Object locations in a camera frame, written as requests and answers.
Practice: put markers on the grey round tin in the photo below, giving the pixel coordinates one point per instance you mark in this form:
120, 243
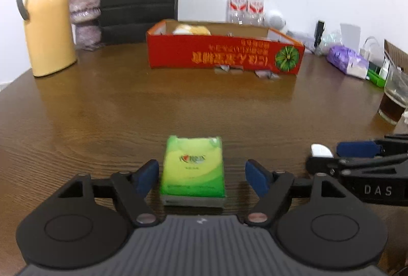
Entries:
301, 37

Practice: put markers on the purple textured vase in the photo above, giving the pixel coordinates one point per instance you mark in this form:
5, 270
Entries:
84, 11

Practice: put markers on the clear water bottle red label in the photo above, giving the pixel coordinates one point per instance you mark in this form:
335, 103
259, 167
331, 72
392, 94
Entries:
237, 3
255, 5

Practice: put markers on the white round speaker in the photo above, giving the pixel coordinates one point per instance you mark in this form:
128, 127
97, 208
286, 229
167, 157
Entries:
275, 21

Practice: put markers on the green box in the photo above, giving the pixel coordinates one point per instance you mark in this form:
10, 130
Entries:
376, 77

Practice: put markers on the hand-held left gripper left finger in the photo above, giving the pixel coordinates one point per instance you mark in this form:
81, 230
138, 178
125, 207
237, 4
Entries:
146, 175

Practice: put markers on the yellow thermos jug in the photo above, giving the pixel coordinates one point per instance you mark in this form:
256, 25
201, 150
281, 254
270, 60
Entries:
47, 27

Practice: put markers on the small grey packet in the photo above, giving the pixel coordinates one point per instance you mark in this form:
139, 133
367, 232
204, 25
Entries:
228, 69
267, 74

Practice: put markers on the small black device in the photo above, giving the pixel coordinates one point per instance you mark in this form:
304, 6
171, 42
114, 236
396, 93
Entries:
319, 32

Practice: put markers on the clear plastic bag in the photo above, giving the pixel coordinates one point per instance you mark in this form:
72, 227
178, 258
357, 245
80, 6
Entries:
331, 37

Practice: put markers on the red cardboard box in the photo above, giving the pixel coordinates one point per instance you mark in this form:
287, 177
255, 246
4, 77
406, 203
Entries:
223, 53

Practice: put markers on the purple tissue pack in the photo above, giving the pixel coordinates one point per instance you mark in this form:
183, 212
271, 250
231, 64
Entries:
346, 60

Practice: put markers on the small white rounded object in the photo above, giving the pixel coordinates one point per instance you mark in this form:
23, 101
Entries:
321, 151

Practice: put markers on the white and tan plush toy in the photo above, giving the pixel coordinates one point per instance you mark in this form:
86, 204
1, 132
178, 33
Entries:
191, 30

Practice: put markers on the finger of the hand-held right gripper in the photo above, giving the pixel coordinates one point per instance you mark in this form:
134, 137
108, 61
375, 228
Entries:
357, 149
328, 164

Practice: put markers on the green tissue packet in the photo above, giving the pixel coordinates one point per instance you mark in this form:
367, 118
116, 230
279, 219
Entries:
193, 167

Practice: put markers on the white paper card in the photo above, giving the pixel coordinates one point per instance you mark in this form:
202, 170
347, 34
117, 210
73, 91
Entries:
350, 34

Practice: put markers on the glass of dark drink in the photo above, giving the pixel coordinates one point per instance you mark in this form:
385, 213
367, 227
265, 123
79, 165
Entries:
393, 97

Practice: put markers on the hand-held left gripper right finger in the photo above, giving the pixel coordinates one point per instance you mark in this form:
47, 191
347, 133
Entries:
256, 179

